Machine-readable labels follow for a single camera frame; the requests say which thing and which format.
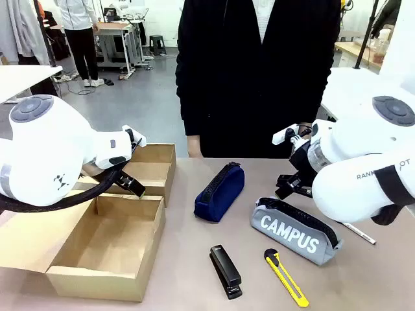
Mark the grey metal workbench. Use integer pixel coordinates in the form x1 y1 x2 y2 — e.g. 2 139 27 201
93 21 145 80

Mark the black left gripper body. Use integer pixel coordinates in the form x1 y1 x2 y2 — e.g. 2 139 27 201
113 171 132 189

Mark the black hanging jacket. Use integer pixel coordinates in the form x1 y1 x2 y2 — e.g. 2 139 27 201
369 0 403 38

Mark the person in white jacket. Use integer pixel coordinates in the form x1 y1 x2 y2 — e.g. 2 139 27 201
53 0 105 88

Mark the black stapler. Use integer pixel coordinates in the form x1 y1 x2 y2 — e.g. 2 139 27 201
209 244 243 301

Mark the navy blue pencil case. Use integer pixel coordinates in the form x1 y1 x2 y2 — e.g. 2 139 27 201
193 161 246 224

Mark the wooden table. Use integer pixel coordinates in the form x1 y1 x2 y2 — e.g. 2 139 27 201
333 40 383 71

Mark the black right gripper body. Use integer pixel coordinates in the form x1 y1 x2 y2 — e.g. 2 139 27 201
287 139 314 182

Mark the grey CAMPUS pencil case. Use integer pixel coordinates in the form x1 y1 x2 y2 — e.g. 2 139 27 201
249 196 344 267

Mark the large brown cardboard box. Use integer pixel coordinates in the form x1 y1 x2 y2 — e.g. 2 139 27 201
0 189 167 303

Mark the person in grey coat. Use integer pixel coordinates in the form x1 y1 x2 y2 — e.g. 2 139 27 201
0 0 61 98

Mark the person's right hand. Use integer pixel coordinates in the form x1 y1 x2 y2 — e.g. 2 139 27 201
187 134 204 159

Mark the white pencil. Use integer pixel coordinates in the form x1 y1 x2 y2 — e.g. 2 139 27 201
340 221 377 246

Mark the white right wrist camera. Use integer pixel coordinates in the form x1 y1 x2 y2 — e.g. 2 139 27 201
271 122 314 146

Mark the person in black cardigan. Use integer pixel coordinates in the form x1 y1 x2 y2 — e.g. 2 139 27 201
176 0 343 159

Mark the black floor cable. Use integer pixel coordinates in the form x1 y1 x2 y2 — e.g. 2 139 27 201
61 74 97 97

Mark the white desk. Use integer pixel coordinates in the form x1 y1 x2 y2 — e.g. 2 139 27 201
0 64 64 104

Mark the yellow utility knife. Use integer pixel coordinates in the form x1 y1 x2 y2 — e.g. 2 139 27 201
263 248 310 308

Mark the dark plastic stool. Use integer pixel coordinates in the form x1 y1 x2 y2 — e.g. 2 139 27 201
148 34 167 56

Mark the black tripod pole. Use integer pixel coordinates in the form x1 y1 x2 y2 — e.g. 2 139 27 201
32 0 58 67
354 0 380 70

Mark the black braided cable sleeve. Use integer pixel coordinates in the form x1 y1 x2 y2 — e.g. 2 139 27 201
0 161 134 214

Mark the small brown cardboard box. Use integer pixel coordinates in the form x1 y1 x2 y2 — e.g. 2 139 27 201
77 143 177 208

